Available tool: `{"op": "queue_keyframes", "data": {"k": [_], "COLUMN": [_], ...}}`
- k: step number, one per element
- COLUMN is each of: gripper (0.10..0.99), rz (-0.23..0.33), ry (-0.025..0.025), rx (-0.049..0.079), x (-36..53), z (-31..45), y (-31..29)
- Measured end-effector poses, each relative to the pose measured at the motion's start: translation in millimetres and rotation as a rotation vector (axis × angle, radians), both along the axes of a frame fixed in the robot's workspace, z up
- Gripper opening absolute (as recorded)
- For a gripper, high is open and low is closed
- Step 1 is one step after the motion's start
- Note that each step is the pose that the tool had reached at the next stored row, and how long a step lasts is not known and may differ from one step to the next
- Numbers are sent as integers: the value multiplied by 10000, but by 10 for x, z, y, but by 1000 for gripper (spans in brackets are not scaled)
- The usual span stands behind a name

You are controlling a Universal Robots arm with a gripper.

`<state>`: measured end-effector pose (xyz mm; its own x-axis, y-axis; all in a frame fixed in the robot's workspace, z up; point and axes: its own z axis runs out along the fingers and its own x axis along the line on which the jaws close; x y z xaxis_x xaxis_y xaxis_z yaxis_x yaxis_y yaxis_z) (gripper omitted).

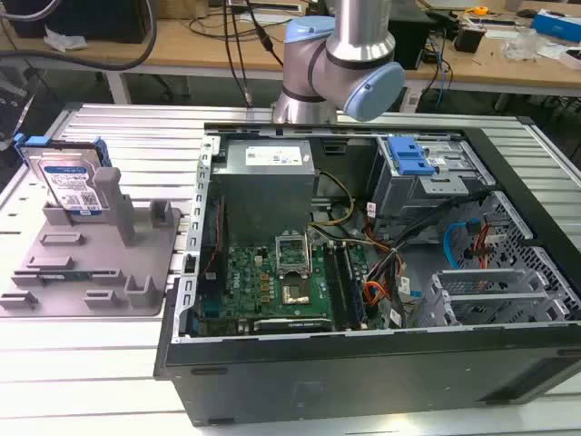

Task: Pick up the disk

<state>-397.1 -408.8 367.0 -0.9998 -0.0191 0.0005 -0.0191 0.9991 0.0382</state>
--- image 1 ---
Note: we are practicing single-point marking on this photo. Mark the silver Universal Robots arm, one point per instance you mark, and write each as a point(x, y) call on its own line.
point(336, 54)

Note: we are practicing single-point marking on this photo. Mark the silver disk bay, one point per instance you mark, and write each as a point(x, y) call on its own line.
point(485, 295)

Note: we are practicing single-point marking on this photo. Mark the hard disk in blue carrier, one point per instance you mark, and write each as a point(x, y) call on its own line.
point(68, 175)

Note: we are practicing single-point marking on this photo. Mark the silver power supply unit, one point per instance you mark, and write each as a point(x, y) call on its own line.
point(265, 191)

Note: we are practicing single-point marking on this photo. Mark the green motherboard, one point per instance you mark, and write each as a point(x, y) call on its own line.
point(290, 286)

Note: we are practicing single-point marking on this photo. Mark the CPU socket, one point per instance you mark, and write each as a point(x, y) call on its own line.
point(295, 295)

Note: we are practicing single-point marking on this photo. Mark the graphics card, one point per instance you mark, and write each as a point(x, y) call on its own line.
point(290, 325)

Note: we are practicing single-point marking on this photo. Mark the blue drive bay latch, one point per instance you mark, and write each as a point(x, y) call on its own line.
point(410, 156)

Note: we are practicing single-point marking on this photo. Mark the silver optical drive cage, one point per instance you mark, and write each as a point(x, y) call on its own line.
point(436, 181)

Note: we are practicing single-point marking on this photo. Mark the wooden desk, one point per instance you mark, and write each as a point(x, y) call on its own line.
point(290, 59)

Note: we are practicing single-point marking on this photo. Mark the black open PC case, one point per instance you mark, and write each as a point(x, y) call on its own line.
point(363, 363)

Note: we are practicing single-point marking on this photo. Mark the grey parts rack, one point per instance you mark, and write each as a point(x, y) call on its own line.
point(86, 268)

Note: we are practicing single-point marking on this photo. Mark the black computer tower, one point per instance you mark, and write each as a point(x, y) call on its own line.
point(410, 38)

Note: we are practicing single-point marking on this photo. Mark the white plastic bag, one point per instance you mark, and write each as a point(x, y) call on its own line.
point(63, 38)

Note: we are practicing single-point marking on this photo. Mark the blue cardboard box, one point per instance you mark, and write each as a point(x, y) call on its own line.
point(557, 23)

